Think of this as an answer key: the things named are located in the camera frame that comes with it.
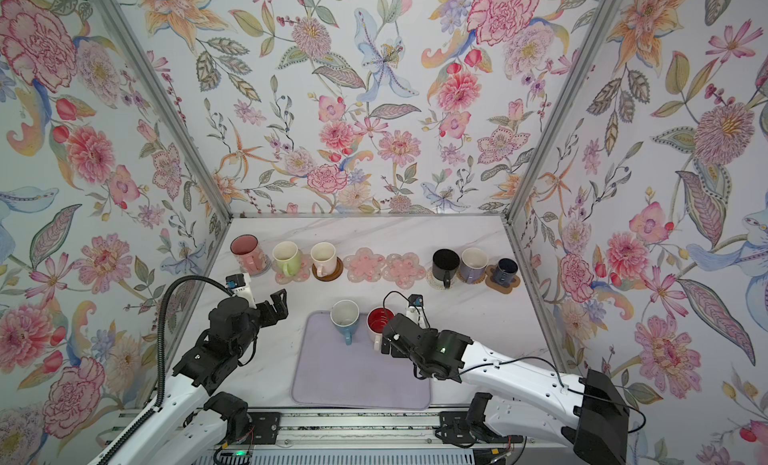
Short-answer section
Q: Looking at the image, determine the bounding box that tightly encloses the blue mug white inside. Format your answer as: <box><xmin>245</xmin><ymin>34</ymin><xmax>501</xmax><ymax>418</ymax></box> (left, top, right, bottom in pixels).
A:
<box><xmin>330</xmin><ymin>299</ymin><xmax>360</xmax><ymax>346</ymax></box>

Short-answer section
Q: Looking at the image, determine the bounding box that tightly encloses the lilac drying mat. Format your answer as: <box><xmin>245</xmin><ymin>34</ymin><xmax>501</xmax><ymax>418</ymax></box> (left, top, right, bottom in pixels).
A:
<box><xmin>291</xmin><ymin>312</ymin><xmax>432</xmax><ymax>410</ymax></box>

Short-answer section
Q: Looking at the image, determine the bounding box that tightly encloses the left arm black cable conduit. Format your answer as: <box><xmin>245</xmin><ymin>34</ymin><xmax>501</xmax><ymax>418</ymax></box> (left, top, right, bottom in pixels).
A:
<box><xmin>95</xmin><ymin>275</ymin><xmax>235</xmax><ymax>465</ymax></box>

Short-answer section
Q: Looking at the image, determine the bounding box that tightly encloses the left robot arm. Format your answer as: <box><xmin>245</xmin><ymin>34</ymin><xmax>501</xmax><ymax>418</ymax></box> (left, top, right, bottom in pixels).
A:
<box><xmin>93</xmin><ymin>274</ymin><xmax>289</xmax><ymax>464</ymax></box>

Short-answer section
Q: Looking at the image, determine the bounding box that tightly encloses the red inside white mug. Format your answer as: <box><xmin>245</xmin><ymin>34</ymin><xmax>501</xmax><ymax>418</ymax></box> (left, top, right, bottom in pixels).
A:
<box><xmin>367</xmin><ymin>307</ymin><xmax>394</xmax><ymax>353</ymax></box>

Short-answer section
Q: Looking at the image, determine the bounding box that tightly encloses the brown paw shaped coaster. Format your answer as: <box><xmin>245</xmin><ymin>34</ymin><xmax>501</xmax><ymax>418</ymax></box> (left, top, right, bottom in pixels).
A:
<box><xmin>484</xmin><ymin>265</ymin><xmax>522</xmax><ymax>295</ymax></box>

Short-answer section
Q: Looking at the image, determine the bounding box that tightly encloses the left corner aluminium post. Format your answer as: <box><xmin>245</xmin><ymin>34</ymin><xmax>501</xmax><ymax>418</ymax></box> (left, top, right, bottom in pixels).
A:
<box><xmin>90</xmin><ymin>0</ymin><xmax>233</xmax><ymax>224</ymax></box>

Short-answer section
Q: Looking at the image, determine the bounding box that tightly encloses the black mug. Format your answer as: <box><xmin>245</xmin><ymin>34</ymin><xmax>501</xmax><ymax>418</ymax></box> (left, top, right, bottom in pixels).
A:
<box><xmin>432</xmin><ymin>248</ymin><xmax>461</xmax><ymax>289</ymax></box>

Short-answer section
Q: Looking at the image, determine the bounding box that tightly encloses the pink flower coaster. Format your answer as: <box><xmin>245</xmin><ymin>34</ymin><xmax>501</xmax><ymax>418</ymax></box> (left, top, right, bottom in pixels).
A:
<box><xmin>271</xmin><ymin>253</ymin><xmax>313</xmax><ymax>285</ymax></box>
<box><xmin>382</xmin><ymin>252</ymin><xmax>426</xmax><ymax>290</ymax></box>
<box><xmin>342</xmin><ymin>247</ymin><xmax>386</xmax><ymax>283</ymax></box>

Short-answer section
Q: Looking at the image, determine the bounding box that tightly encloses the small dark blue mug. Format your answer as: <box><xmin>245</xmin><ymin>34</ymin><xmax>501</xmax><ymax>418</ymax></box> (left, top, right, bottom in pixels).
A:
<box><xmin>491</xmin><ymin>258</ymin><xmax>519</xmax><ymax>288</ymax></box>

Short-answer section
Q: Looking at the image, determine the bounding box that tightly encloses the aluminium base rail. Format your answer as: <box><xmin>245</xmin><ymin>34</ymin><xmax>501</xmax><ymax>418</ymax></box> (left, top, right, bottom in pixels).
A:
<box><xmin>95</xmin><ymin>406</ymin><xmax>619</xmax><ymax>465</ymax></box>

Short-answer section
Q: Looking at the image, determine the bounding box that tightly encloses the grey round knitted coaster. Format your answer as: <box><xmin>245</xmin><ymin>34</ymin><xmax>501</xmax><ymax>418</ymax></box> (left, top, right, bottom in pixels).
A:
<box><xmin>239</xmin><ymin>262</ymin><xmax>272</xmax><ymax>278</ymax></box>

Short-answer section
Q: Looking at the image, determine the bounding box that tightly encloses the cream mug pink handle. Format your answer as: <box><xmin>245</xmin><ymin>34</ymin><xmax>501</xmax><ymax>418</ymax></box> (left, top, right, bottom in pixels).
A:
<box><xmin>310</xmin><ymin>242</ymin><xmax>338</xmax><ymax>279</ymax></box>

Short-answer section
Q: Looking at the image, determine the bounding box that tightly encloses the corner aluminium post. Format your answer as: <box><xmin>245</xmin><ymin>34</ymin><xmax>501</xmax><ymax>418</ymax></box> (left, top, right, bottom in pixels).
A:
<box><xmin>90</xmin><ymin>0</ymin><xmax>233</xmax><ymax>224</ymax></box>
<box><xmin>505</xmin><ymin>0</ymin><xmax>623</xmax><ymax>225</ymax></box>

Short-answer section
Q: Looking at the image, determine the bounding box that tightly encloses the right corner aluminium post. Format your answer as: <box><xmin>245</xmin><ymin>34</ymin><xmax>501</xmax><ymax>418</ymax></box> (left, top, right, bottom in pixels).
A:
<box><xmin>505</xmin><ymin>0</ymin><xmax>623</xmax><ymax>225</ymax></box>

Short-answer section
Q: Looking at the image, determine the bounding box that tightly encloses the lilac mug white inside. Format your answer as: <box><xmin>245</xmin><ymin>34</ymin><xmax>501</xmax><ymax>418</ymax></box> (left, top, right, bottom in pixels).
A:
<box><xmin>460</xmin><ymin>247</ymin><xmax>489</xmax><ymax>268</ymax></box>

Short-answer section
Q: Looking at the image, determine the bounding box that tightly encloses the white embroidered round coaster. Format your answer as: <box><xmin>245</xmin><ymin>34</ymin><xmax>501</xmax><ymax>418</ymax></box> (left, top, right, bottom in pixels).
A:
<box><xmin>426</xmin><ymin>267</ymin><xmax>458</xmax><ymax>291</ymax></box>

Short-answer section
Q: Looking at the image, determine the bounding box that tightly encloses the green mug white inside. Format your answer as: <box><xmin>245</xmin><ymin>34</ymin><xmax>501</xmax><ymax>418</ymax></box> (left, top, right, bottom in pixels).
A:
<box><xmin>272</xmin><ymin>241</ymin><xmax>302</xmax><ymax>277</ymax></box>

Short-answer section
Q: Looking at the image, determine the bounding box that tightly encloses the woven rattan round coaster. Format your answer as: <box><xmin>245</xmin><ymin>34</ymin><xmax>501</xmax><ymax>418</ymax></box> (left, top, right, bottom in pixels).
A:
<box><xmin>457</xmin><ymin>262</ymin><xmax>486</xmax><ymax>285</ymax></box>

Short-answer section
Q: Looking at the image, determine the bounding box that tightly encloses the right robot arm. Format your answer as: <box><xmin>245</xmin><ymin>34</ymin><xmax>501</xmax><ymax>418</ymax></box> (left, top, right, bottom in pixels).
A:
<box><xmin>383</xmin><ymin>294</ymin><xmax>637</xmax><ymax>464</ymax></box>

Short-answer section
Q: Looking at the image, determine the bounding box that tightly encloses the brown wooden round coaster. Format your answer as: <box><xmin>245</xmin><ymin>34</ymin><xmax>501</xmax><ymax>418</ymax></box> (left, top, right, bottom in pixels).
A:
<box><xmin>311</xmin><ymin>258</ymin><xmax>344</xmax><ymax>282</ymax></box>

